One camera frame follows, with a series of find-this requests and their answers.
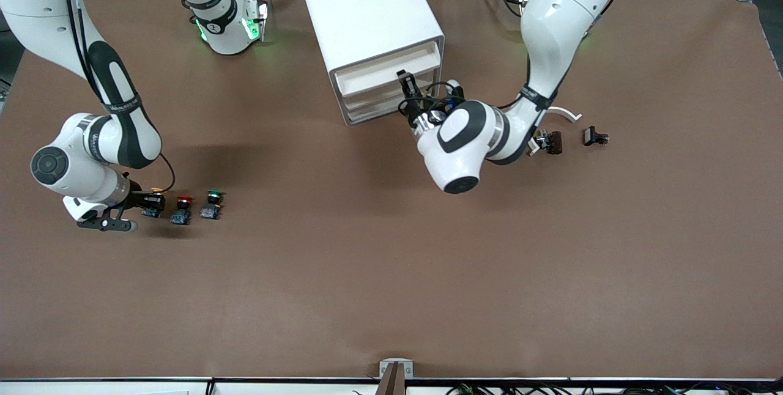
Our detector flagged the yellow push button switch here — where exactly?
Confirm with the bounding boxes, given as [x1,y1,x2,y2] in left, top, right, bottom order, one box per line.
[142,186,165,220]

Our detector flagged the small brown component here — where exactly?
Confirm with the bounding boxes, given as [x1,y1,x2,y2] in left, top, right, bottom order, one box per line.
[535,130,563,155]

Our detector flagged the white curved plastic part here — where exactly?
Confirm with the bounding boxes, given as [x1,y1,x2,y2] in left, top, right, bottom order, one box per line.
[527,106,582,157]

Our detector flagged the brown table mat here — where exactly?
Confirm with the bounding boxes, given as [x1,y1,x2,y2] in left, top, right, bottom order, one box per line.
[0,0,783,380]

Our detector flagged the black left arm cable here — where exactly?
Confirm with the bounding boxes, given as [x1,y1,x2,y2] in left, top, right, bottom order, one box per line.
[398,46,534,119]

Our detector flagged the red push button switch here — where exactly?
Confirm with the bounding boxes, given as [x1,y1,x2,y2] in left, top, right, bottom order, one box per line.
[170,196,194,226]

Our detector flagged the green push button switch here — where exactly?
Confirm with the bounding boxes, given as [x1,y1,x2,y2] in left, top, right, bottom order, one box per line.
[201,190,226,221]

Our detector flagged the white table edge rail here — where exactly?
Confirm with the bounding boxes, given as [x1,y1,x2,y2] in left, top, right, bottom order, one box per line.
[0,377,783,395]

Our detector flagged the metal table edge bracket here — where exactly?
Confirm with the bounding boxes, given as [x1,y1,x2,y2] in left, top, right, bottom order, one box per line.
[379,358,414,380]

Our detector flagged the brown post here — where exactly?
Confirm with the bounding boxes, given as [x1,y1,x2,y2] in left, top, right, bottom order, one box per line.
[376,363,406,395]

